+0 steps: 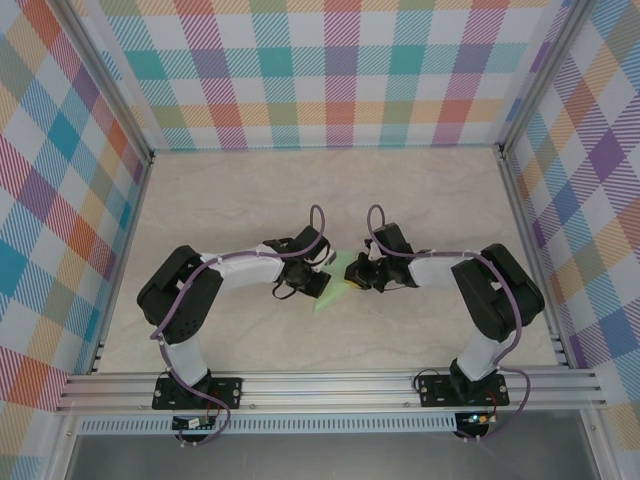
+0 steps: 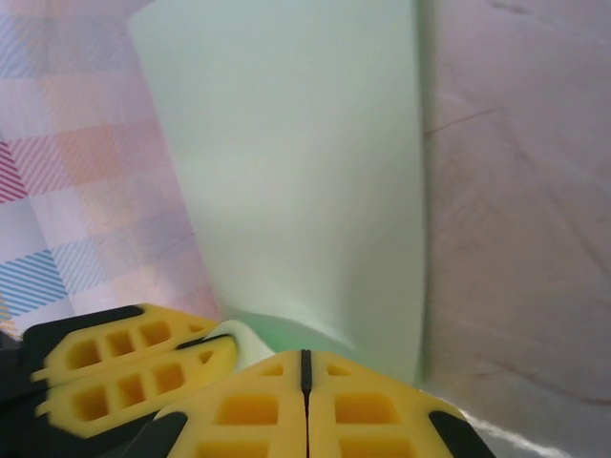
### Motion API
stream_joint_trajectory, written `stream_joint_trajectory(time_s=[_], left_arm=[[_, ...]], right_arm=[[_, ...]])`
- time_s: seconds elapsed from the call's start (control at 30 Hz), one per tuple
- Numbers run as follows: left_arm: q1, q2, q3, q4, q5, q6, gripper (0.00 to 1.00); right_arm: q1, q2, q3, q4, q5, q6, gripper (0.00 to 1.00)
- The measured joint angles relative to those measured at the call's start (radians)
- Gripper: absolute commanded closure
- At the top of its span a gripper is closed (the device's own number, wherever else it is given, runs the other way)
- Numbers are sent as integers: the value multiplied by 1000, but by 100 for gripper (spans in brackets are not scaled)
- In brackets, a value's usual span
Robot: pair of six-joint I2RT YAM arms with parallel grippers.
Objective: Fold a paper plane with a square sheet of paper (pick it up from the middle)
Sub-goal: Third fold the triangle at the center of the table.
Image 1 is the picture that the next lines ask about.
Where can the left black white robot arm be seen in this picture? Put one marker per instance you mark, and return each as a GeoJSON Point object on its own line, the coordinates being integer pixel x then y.
{"type": "Point", "coordinates": [175, 295]}

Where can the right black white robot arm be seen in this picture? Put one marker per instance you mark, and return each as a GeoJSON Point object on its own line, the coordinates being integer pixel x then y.
{"type": "Point", "coordinates": [500, 300]}

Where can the right small circuit board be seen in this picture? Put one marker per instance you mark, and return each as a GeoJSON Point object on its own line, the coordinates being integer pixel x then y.
{"type": "Point", "coordinates": [477, 419]}

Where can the small circuit board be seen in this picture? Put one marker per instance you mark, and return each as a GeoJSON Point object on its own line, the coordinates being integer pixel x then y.
{"type": "Point", "coordinates": [192, 423]}
{"type": "Point", "coordinates": [477, 419]}

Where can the grey metal panel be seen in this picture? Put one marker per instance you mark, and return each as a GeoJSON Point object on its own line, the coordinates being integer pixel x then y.
{"type": "Point", "coordinates": [325, 460]}

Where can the left small circuit board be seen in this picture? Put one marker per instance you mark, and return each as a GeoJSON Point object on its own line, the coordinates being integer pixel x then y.
{"type": "Point", "coordinates": [192, 423]}

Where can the aluminium cross rail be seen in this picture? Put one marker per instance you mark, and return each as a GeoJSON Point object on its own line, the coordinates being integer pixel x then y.
{"type": "Point", "coordinates": [325, 387]}

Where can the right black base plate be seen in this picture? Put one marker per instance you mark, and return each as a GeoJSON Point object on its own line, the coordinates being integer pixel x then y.
{"type": "Point", "coordinates": [435, 392]}

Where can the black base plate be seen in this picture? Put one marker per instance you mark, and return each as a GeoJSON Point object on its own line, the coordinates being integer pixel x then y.
{"type": "Point", "coordinates": [225, 392]}
{"type": "Point", "coordinates": [435, 392]}

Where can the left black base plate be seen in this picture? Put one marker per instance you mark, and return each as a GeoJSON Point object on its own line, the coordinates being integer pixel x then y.
{"type": "Point", "coordinates": [225, 392]}

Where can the aluminium side rail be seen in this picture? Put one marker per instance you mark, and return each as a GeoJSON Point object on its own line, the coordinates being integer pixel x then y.
{"type": "Point", "coordinates": [132, 225]}
{"type": "Point", "coordinates": [522, 225]}

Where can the aluminium frame post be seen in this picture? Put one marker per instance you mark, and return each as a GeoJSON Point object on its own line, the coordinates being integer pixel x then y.
{"type": "Point", "coordinates": [100, 75]}
{"type": "Point", "coordinates": [545, 80]}

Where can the aluminium frame leg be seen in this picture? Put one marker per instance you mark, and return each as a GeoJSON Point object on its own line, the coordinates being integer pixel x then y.
{"type": "Point", "coordinates": [62, 450]}
{"type": "Point", "coordinates": [600, 450]}

